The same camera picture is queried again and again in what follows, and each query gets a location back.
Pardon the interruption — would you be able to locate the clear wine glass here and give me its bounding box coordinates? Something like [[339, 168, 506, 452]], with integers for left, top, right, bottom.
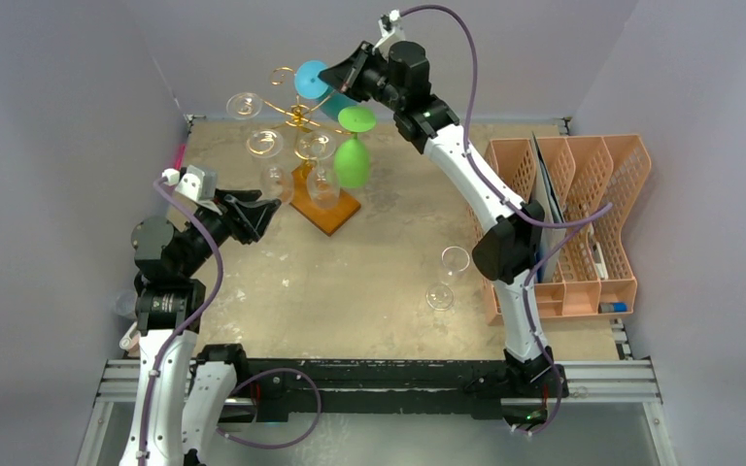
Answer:
[[295, 130, 340, 211], [225, 92, 264, 120], [425, 246, 471, 312], [246, 129, 294, 204]]

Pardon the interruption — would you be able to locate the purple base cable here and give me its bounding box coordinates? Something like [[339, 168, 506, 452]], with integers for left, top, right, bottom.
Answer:
[[218, 366, 322, 449]]

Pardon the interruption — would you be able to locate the small clear jar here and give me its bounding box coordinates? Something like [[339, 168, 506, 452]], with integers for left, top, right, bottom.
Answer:
[[113, 289, 138, 320]]

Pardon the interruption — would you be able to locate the orange plastic file organizer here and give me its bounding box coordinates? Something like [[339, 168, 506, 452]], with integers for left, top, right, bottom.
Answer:
[[485, 134, 651, 320]]

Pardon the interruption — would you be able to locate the blue plastic goblet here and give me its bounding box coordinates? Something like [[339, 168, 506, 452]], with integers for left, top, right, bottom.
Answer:
[[294, 60, 356, 121]]

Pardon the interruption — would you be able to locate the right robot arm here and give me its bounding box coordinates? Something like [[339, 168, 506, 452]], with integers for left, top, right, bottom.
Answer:
[[319, 41, 554, 395]]

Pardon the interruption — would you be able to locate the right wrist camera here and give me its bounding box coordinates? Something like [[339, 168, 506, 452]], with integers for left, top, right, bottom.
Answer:
[[374, 10, 406, 55]]

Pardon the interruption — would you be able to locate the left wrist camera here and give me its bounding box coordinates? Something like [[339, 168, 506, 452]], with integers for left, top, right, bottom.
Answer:
[[161, 165, 222, 214]]

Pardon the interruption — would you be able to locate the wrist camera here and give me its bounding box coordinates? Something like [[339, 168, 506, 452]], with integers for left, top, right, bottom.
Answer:
[[374, 10, 406, 55], [161, 165, 222, 214]]

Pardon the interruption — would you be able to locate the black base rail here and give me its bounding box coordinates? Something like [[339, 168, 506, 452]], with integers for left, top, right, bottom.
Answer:
[[92, 357, 663, 426]]

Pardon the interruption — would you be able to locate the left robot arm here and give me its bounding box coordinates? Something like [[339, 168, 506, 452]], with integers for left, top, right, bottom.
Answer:
[[120, 189, 282, 465]]

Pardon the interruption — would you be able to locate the gold wire wine glass rack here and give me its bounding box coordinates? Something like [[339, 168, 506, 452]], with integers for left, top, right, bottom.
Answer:
[[228, 60, 360, 237]]

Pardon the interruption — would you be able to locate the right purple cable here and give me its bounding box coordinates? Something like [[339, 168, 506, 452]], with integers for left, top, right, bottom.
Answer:
[[397, 4, 614, 439]]

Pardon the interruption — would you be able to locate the pink white small device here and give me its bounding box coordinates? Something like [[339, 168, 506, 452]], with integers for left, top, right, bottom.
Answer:
[[119, 321, 141, 352]]

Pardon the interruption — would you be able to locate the green plastic goblet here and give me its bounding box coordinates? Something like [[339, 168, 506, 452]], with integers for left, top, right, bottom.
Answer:
[[333, 105, 377, 188]]

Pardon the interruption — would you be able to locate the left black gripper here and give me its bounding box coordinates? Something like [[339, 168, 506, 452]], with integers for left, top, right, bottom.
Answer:
[[178, 187, 278, 276]]

